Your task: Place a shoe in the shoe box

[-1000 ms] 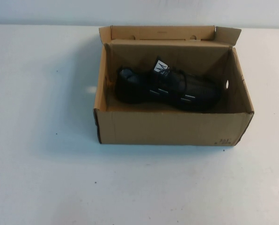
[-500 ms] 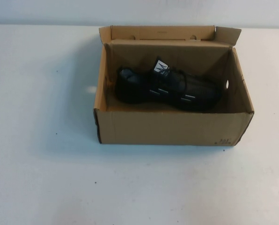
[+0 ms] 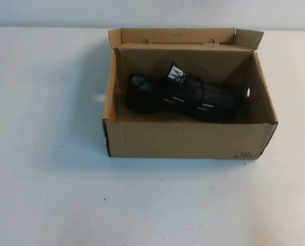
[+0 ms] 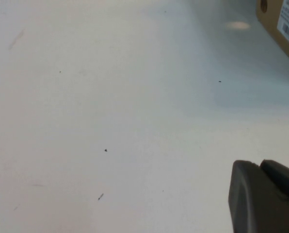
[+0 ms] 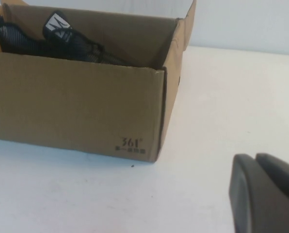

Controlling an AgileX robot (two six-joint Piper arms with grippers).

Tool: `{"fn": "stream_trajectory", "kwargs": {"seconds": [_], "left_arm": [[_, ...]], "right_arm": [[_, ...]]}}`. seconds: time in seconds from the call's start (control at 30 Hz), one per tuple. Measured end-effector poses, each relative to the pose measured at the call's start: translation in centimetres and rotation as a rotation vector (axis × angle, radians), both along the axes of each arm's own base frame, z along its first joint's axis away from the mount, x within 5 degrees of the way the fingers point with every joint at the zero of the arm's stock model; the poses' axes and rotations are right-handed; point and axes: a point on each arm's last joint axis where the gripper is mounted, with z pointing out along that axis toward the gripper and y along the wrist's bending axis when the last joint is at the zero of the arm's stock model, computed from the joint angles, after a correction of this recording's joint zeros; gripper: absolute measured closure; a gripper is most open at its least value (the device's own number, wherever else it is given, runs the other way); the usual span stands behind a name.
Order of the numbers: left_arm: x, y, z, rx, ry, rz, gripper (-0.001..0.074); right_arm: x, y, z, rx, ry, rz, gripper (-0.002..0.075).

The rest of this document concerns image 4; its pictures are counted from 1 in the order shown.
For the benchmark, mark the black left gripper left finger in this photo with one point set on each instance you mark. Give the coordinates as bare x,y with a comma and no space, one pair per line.
256,208

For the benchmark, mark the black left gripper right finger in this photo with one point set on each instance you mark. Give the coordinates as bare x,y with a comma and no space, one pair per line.
282,177

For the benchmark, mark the brown cardboard shoe box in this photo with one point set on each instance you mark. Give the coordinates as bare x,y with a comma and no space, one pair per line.
268,21

